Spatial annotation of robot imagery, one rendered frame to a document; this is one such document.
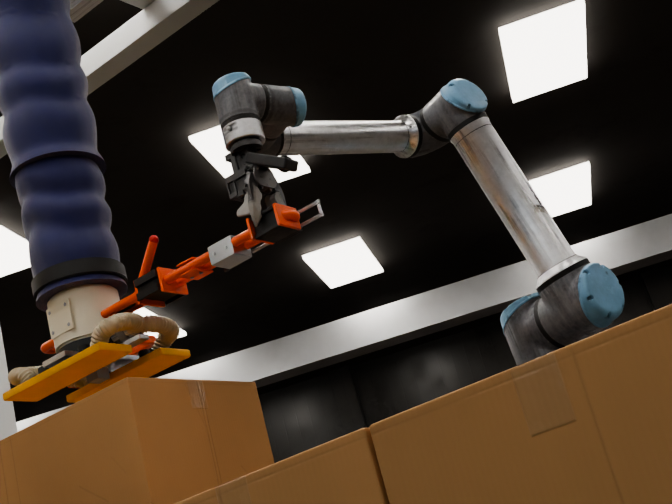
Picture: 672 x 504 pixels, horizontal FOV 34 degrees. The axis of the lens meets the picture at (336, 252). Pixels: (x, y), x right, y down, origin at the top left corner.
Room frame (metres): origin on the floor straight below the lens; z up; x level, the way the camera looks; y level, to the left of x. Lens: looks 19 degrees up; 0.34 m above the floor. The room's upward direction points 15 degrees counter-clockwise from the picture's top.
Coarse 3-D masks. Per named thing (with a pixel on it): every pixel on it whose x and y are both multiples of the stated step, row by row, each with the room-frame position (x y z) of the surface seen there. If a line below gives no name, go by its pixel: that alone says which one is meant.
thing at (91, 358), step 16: (80, 352) 2.30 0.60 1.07; (96, 352) 2.28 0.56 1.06; (112, 352) 2.31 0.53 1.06; (128, 352) 2.35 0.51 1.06; (48, 368) 2.43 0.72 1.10; (64, 368) 2.34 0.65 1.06; (80, 368) 2.36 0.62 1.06; (96, 368) 2.40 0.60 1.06; (32, 384) 2.39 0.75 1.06; (48, 384) 2.42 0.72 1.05; (64, 384) 2.45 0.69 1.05; (16, 400) 2.47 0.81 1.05; (32, 400) 2.51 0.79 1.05
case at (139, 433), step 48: (144, 384) 2.19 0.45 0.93; (192, 384) 2.31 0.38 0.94; (240, 384) 2.44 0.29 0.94; (48, 432) 2.29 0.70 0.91; (96, 432) 2.21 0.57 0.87; (144, 432) 2.16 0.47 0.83; (192, 432) 2.28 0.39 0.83; (240, 432) 2.41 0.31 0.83; (0, 480) 2.39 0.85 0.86; (48, 480) 2.31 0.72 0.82; (96, 480) 2.23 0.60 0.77; (144, 480) 2.15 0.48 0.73; (192, 480) 2.25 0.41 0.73
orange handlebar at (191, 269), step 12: (288, 216) 2.13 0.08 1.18; (240, 240) 2.19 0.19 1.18; (252, 240) 2.22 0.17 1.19; (180, 264) 2.28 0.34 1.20; (192, 264) 2.26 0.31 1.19; (204, 264) 2.26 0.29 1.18; (168, 276) 2.30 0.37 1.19; (180, 276) 2.28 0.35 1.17; (192, 276) 2.30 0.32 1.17; (204, 276) 2.32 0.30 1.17; (120, 300) 2.38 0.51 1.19; (132, 300) 2.36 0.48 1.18; (108, 312) 2.41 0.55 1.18; (132, 312) 2.44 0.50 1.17; (48, 348) 2.53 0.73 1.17; (132, 348) 2.76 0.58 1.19; (144, 348) 2.74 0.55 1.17
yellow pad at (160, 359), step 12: (168, 348) 2.46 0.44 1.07; (144, 360) 2.46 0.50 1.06; (156, 360) 2.47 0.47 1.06; (168, 360) 2.49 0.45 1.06; (180, 360) 2.52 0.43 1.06; (120, 372) 2.51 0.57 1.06; (132, 372) 2.51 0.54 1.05; (144, 372) 2.54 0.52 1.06; (156, 372) 2.57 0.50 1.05; (96, 384) 2.55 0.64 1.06; (108, 384) 2.55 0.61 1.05; (72, 396) 2.60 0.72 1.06; (84, 396) 2.60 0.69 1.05
